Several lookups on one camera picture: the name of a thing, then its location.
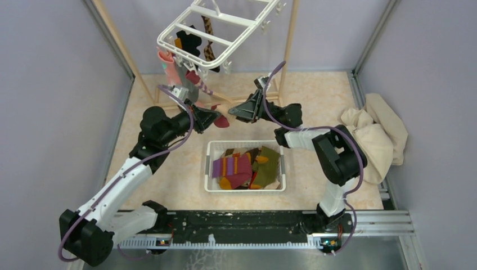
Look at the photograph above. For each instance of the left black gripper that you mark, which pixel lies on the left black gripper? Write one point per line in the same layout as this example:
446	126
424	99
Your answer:
202	118

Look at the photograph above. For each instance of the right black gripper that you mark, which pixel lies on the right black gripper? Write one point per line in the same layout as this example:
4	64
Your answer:
248	109

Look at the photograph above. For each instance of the maroon striped beige sock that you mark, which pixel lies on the maroon striped beige sock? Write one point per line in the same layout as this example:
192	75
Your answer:
225	120

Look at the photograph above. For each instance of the grey sock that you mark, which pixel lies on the grey sock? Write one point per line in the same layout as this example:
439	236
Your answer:
193	91

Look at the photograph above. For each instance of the pink patterned sock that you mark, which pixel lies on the pink patterned sock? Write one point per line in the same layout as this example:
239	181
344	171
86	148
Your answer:
169	66

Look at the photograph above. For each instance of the white plastic basket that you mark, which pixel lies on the white plastic basket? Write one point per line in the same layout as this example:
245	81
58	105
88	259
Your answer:
216	148

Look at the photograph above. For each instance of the olive green striped sock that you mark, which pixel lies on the olive green striped sock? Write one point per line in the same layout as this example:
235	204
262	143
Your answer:
265	169

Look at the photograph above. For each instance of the purple maroon striped sock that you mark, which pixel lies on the purple maroon striped sock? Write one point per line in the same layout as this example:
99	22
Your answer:
232	171

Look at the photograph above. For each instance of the white plastic sock hanger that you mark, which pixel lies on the white plastic sock hanger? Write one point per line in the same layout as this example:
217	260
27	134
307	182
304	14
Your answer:
245	33

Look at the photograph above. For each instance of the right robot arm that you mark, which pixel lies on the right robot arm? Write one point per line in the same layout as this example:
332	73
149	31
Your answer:
341	159

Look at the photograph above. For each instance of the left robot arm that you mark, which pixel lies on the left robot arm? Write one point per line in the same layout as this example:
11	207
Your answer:
91	232

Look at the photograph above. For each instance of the brown argyle sock in basket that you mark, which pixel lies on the brown argyle sock in basket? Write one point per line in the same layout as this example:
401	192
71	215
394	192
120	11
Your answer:
253	152

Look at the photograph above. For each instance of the brown argyle hanging sock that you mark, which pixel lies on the brown argyle hanging sock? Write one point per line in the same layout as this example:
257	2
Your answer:
208	51

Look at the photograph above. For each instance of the black hanging sock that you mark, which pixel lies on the black hanging sock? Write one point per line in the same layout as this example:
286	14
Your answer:
190	42

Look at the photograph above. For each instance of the beige crumpled cloth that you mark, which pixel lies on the beige crumpled cloth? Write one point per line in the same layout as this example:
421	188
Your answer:
380	133

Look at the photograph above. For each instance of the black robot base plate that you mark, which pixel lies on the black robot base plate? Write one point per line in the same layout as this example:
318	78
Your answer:
282	229

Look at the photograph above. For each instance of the aluminium frame rail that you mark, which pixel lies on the aluminium frame rail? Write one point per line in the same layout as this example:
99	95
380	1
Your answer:
380	239

